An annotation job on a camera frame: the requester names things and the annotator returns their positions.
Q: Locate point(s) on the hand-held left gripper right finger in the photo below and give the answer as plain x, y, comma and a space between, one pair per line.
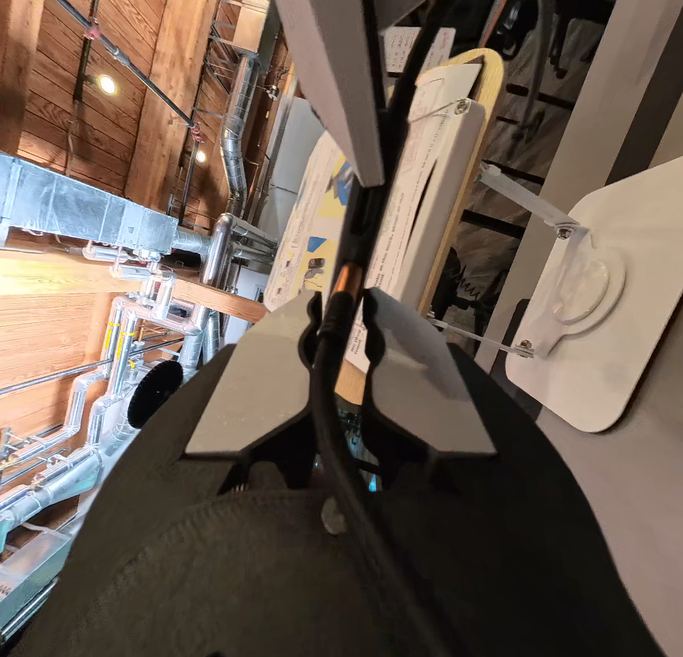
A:
427, 401

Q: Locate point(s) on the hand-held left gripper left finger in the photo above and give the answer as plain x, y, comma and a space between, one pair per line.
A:
251, 401

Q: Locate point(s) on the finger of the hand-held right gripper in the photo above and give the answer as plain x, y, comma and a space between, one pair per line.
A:
331, 60

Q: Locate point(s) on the printed instruction sheet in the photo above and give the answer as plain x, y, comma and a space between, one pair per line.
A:
310, 209

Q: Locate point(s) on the white document stand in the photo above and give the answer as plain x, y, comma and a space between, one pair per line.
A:
619, 326

